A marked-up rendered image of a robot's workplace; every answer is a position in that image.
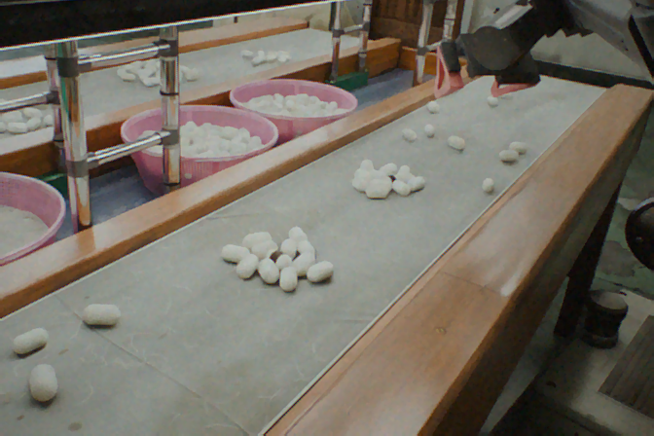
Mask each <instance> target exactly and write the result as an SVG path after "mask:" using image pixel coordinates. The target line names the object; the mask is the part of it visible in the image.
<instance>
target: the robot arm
mask: <svg viewBox="0 0 654 436"><path fill-rule="evenodd" d="M559 30H561V31H562V32H563V33H564V36H565V38H569V37H571V36H574V34H577V33H580V34H581V37H582V38H583V37H586V36H588V34H591V33H595V32H596V33H597V34H598V36H600V38H601V39H603V40H605V41H606V42H608V43H609V44H610V45H612V46H613V47H614V49H616V50H618V51H619V52H621V53H622V54H623V55H625V56H626V57H629V58H630V59H631V60H633V61H634V63H635V64H636V65H637V66H639V68H640V69H642V71H643V72H644V75H645V76H646V78H647V79H648V80H649V81H650V83H651V84H652V85H653V86H654V0H513V1H512V2H511V4H510V5H507V6H505V7H503V8H501V10H500V11H499V12H497V13H496V14H495V15H494V16H492V17H491V18H489V19H488V21H486V22H485V23H484V24H483V25H482V26H480V27H479V28H477V29H476V30H475V31H474V32H473V34H461V35H458V37H457V38H456V39H455V41H454V42H442V43H441V44H440V47H438V48H437V75H436V81H435V87H434V94H435V98H436V99H441V98H443V96H446V95H448V94H450V93H452V92H455V91H459V90H461V89H463V88H464V84H463V81H462V78H461V75H460V70H461V66H460V63H459V60H458V55H464V57H466V60H467V63H468V64H467V66H466V70H467V74H468V76H469V78H471V79H473V78H474V77H475V76H494V78H495V80H494V82H493V84H492V88H491V93H492V95H493V97H496V96H500V95H503V94H506V93H510V92H514V91H522V90H526V89H531V88H535V87H536V85H537V84H538V83H539V82H540V81H542V79H540V76H539V74H538V71H537V68H536V65H535V63H534V60H533V57H532V55H531V52H530V51H531V50H532V48H533V46H534V45H535V44H536V43H537V42H538V41H539V40H540V39H542V38H543V37H544V36H545V35H546V37H547V38H551V37H553V36H555V35H556V33H557V32H558V31H559ZM445 74H446V82H447V83H446V85H445V86H444V87H443V88H442V89H441V87H442V84H443V81H444V77H445ZM509 84H511V85H509ZM502 85H508V87H505V88H501V89H500V88H499V87H500V86H502Z"/></svg>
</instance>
